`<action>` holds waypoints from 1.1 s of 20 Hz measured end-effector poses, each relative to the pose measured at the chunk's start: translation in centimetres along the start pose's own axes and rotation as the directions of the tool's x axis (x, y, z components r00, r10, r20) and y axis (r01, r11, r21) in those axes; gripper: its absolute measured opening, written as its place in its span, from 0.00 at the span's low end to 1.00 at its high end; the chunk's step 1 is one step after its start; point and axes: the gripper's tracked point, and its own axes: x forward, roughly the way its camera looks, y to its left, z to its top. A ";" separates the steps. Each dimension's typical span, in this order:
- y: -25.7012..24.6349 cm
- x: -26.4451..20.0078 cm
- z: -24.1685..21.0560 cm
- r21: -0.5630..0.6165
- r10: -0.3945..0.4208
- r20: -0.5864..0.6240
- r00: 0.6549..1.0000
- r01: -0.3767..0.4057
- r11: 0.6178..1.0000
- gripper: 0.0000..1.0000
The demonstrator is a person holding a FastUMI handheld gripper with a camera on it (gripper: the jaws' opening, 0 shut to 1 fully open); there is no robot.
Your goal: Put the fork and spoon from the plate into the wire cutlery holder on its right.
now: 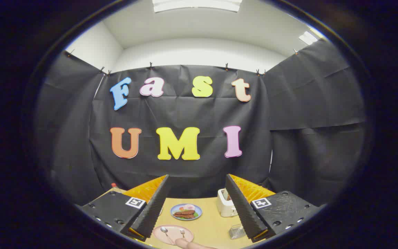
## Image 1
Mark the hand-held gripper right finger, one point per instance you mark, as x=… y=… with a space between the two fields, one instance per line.
x=242 y=207

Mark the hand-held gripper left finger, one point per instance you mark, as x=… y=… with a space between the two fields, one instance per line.
x=152 y=211

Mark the white toaster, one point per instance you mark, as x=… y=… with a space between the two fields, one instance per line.
x=225 y=208

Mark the blue plate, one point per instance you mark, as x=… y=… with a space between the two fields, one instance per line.
x=174 y=208

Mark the clear cutlery basket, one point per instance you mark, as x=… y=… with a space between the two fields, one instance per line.
x=237 y=231

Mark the brown meat patty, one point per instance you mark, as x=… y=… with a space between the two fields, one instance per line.
x=187 y=212
x=183 y=215

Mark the pink plate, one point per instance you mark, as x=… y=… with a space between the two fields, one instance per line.
x=174 y=234

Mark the pink ham slice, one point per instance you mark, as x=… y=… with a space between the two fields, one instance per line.
x=189 y=207

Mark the water bottle red cap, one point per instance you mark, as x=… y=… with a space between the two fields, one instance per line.
x=113 y=185

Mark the row of black cloth clips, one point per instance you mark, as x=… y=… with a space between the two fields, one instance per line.
x=150 y=65

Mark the small ceiling light panel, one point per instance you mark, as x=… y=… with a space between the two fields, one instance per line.
x=308 y=37

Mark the large ceiling light panel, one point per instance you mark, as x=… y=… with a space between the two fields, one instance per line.
x=195 y=5

